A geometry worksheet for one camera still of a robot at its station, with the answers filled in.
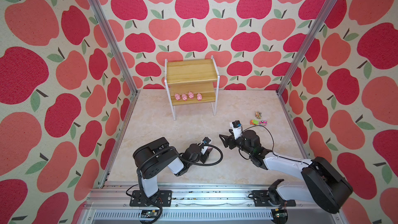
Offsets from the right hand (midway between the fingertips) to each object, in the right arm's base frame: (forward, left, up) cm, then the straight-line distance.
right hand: (228, 131), depth 86 cm
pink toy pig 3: (+19, +24, +8) cm, 32 cm away
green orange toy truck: (+15, -18, -9) cm, 25 cm away
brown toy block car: (+21, -22, -9) cm, 31 cm away
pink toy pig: (+17, +32, +8) cm, 37 cm away
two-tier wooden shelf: (+16, +22, +21) cm, 34 cm away
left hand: (-7, +8, -9) cm, 14 cm away
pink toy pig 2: (+17, +27, +8) cm, 33 cm away
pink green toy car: (+14, -24, -9) cm, 30 cm away
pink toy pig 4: (+18, +18, +8) cm, 27 cm away
